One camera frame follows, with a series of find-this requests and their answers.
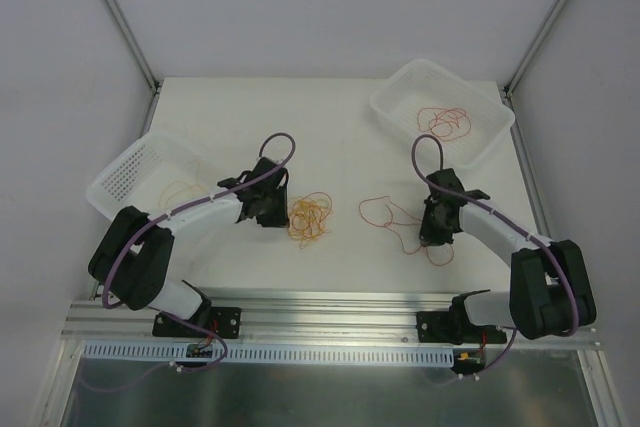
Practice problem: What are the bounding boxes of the separated orange wire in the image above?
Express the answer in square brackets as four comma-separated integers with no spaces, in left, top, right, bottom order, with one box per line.
[158,160,211,218]

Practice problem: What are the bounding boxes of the right white plastic basket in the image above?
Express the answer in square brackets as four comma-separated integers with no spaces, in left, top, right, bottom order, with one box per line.
[370,59,515,170]

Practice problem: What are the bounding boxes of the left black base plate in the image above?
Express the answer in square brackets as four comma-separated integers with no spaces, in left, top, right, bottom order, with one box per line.
[152,304,242,339]

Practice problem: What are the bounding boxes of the aluminium frame post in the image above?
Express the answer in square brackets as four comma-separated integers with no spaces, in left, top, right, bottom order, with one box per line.
[74,0,161,93]
[503,0,571,100]

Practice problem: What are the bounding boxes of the white plastic basket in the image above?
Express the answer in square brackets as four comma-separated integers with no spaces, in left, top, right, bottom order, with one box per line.
[370,59,515,170]
[86,131,222,220]

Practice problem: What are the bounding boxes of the white slotted cable duct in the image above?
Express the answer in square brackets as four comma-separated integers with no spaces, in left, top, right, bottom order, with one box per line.
[82,340,454,368]

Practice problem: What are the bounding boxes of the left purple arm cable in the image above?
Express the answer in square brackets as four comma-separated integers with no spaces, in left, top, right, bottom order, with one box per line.
[101,133,297,310]

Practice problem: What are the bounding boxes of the left aluminium frame post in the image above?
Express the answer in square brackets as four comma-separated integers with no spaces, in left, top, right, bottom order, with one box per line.
[74,0,161,93]

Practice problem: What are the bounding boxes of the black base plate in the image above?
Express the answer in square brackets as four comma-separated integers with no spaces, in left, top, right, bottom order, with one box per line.
[152,304,242,339]
[415,311,507,346]

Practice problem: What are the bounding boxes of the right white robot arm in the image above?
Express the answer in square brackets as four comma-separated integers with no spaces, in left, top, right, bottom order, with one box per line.
[419,168,597,344]

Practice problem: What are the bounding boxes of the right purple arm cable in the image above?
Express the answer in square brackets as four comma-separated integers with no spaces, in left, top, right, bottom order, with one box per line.
[411,135,584,337]

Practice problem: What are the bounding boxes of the left white plastic basket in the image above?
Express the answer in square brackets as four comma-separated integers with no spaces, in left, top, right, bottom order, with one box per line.
[86,131,222,220]

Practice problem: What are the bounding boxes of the right aluminium frame post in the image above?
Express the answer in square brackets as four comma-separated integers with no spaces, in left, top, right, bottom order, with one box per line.
[503,0,571,100]

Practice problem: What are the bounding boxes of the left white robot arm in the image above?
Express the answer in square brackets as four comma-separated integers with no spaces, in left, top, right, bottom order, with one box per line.
[88,157,289,336]

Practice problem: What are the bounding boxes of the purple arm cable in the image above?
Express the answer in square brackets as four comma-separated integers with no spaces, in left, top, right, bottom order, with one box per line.
[411,135,584,337]
[101,133,297,310]

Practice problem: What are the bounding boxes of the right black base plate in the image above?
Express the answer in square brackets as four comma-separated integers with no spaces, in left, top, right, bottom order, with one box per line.
[415,311,507,346]

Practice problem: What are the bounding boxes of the aluminium mounting rail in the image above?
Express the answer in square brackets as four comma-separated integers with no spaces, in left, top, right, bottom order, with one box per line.
[62,288,599,351]

